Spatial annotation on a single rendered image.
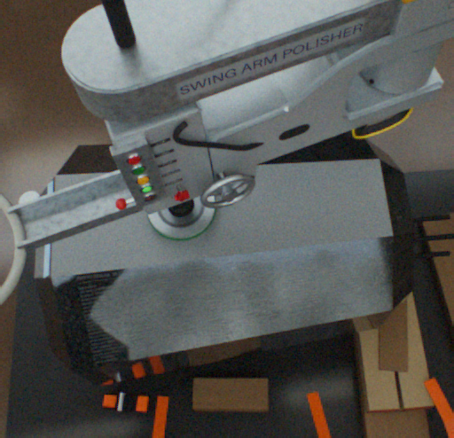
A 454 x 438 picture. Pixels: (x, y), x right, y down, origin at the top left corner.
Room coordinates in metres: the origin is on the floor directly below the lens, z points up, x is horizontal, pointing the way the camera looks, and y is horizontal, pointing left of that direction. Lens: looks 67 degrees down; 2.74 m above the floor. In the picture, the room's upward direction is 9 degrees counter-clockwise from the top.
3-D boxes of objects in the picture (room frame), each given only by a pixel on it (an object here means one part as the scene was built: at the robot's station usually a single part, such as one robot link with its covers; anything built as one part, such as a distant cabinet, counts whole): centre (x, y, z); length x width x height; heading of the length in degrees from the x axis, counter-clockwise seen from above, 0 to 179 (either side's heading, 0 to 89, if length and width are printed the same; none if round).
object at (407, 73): (0.95, -0.50, 1.39); 0.19 x 0.19 x 0.20
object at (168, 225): (0.81, 0.14, 0.92); 0.21 x 0.21 x 0.01
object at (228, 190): (0.72, 0.00, 1.24); 0.15 x 0.10 x 0.15; 102
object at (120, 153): (0.69, 0.18, 1.42); 0.08 x 0.03 x 0.28; 102
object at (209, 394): (0.33, 0.11, 0.07); 0.30 x 0.12 x 0.12; 81
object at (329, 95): (0.88, -0.25, 1.35); 0.74 x 0.23 x 0.49; 102
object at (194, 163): (0.83, 0.06, 1.37); 0.36 x 0.22 x 0.45; 102
